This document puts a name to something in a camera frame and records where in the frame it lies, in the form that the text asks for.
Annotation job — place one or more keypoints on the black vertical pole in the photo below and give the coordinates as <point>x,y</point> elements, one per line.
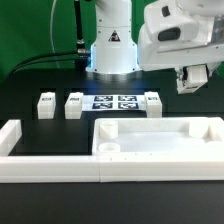
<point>80,44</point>

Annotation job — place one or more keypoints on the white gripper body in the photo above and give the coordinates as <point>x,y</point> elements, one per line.
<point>180,33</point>

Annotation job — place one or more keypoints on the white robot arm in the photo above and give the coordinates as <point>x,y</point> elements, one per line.
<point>114,51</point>

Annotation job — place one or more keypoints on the fiducial marker sheet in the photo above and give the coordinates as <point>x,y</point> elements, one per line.
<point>113,102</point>

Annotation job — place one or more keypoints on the white desk top panel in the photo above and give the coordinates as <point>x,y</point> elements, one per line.
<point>174,135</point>

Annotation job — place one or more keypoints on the white U-shaped fixture frame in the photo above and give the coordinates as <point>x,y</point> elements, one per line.
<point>104,167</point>

